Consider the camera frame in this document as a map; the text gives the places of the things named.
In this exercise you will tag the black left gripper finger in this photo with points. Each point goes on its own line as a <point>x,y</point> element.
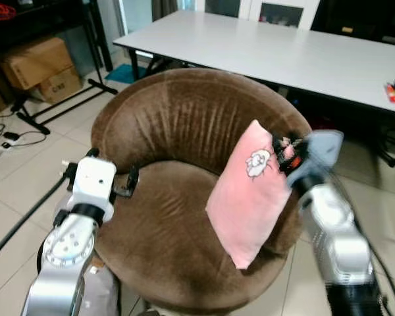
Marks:
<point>127,183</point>
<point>70,171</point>

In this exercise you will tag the black cabinet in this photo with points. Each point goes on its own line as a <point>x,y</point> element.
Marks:
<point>362,20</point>

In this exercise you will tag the dark curtain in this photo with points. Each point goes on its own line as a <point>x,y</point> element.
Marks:
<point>164,8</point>

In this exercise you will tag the black metal rack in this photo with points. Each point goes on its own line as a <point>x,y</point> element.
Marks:
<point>92,39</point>

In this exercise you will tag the small printed cardboard box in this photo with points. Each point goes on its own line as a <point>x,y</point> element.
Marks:
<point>60,84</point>

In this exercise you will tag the large brown cardboard box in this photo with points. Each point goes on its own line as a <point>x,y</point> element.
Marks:
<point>36,60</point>

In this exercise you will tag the pink pillow with flower print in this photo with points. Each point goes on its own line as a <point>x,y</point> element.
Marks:
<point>250,197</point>

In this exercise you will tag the grey fabric bag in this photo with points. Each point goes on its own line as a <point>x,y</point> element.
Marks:
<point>100,289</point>

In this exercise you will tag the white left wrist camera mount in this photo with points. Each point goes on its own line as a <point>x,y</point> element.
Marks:
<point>93,183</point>

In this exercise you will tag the blue floor mat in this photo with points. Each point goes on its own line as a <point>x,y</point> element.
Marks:
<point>122,74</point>

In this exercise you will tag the red yellow packet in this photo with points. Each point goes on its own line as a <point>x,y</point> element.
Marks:
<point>392,94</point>

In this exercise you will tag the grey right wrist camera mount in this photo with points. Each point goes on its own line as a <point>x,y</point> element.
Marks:
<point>319,153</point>

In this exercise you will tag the black chair base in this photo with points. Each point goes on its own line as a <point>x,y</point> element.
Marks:
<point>392,145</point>

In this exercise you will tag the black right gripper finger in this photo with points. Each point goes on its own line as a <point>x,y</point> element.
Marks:
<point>284,141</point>
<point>282,161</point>

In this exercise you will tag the white chair with dark panel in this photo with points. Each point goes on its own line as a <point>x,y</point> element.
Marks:
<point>283,13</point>
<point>222,6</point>

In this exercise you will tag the long white table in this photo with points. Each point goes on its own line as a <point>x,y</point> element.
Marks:
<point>270,52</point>

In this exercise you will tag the brown round velvet sofa chair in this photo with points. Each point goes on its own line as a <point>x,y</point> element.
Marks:
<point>178,224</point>

